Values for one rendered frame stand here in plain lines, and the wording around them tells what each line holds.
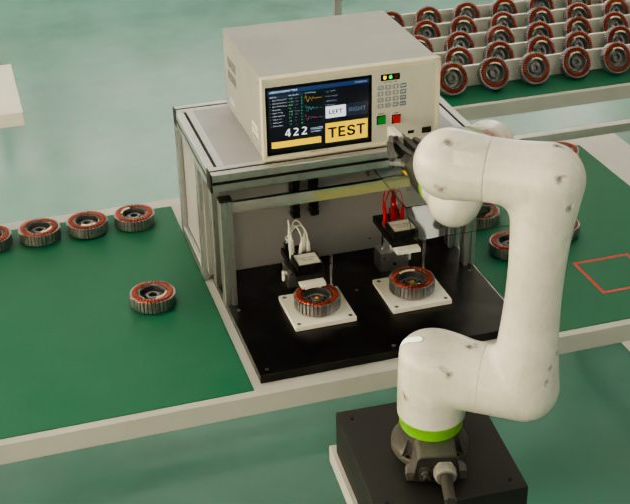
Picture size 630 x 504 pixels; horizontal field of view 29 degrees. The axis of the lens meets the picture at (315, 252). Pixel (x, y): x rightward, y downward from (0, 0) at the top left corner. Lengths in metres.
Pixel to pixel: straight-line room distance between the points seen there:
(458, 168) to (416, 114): 0.92
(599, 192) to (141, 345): 1.44
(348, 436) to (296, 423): 1.43
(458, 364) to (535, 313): 0.18
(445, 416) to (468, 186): 0.47
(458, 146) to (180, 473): 1.90
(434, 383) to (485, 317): 0.72
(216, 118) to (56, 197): 2.30
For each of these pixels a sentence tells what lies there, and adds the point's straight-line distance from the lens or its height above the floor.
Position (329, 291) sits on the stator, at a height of 0.81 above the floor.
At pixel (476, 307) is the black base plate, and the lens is 2.91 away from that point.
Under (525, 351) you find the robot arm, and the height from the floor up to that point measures 1.13.
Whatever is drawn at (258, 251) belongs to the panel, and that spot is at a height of 0.81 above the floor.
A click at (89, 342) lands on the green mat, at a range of 2.87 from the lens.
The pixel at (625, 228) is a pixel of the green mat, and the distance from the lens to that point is 3.36.
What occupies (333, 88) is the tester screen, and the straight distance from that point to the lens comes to 2.79.
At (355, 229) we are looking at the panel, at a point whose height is 0.83.
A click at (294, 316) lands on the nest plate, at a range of 2.84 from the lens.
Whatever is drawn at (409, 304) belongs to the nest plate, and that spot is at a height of 0.78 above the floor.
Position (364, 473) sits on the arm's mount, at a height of 0.84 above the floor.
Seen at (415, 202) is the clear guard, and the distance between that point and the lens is 2.73.
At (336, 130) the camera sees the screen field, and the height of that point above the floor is 1.17.
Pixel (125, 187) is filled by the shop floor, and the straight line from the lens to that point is 5.32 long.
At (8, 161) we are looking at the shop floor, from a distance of 5.69.
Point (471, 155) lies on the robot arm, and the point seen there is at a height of 1.47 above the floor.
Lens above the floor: 2.30
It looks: 29 degrees down
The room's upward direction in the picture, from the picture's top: 1 degrees counter-clockwise
